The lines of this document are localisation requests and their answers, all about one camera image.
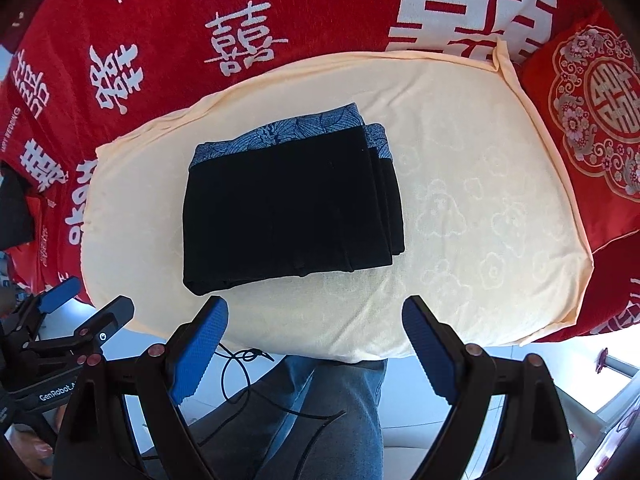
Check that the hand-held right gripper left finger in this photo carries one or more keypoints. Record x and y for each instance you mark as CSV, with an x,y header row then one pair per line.
x,y
197,355

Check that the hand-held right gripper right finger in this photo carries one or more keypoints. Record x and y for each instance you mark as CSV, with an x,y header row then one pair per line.
x,y
430,355

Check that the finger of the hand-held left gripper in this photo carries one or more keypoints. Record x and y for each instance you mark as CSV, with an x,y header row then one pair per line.
x,y
57,296
107,317

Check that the black pants with blue waistband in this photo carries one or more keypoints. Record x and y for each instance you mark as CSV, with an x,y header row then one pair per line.
x,y
280,220

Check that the person's left hand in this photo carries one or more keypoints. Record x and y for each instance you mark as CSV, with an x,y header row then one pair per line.
x,y
31,452

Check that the person's leg in blue jeans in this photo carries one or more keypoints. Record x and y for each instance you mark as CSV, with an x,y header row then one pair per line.
x,y
325,410

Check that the cream patterned cushion cover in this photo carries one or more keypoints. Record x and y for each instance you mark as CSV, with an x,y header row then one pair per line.
x,y
475,210

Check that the red embroidered cushion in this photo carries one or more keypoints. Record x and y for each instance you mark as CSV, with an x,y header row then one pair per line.
x,y
550,185

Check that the red printed blanket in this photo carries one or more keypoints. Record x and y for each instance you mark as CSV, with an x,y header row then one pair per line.
x,y
200,0

